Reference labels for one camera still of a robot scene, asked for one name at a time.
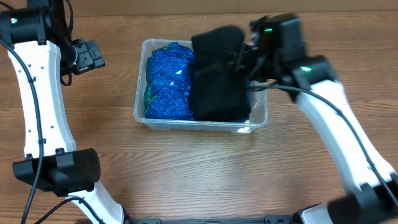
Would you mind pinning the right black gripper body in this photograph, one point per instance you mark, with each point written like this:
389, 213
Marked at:
255, 63

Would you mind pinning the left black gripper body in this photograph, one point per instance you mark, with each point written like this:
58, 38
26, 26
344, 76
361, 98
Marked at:
78, 58

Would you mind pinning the large black garment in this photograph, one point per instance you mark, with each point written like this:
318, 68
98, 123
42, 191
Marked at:
217, 94

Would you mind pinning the shiny blue sequin fabric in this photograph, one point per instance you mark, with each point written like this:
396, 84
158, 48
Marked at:
168, 83

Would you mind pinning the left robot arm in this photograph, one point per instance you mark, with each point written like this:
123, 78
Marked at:
39, 42

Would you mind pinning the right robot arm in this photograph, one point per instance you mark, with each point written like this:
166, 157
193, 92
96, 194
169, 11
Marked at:
277, 59

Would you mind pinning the clear plastic storage bin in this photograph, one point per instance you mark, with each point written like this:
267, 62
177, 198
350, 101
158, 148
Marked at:
257, 119

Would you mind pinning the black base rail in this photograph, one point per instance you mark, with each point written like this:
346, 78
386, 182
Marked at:
268, 219

